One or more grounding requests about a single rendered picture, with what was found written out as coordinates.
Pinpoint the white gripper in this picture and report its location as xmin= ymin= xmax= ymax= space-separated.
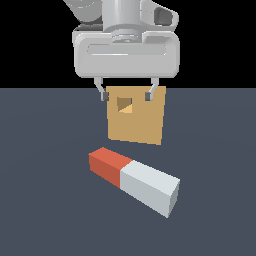
xmin=72 ymin=30 xmax=181 ymax=102

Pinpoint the tan box with square hole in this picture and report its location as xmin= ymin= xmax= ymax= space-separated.
xmin=105 ymin=85 xmax=167 ymax=146

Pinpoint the red and white peg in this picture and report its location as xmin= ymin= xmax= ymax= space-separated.
xmin=88 ymin=146 xmax=181 ymax=219

